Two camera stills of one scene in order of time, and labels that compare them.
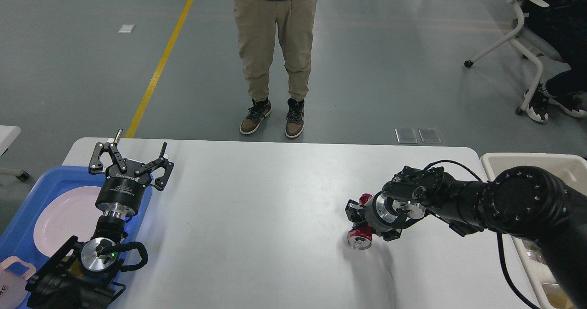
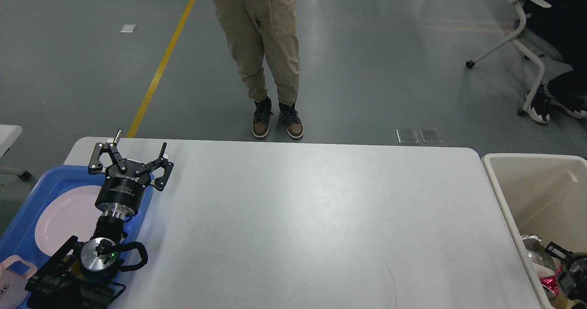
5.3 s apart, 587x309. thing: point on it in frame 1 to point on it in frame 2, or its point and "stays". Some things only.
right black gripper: (384, 215) to (578, 270)
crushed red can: (360, 238) to (551, 282)
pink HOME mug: (13, 291) stays
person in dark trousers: (563, 23) stays
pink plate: (74, 212) stays
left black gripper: (121, 193) stays
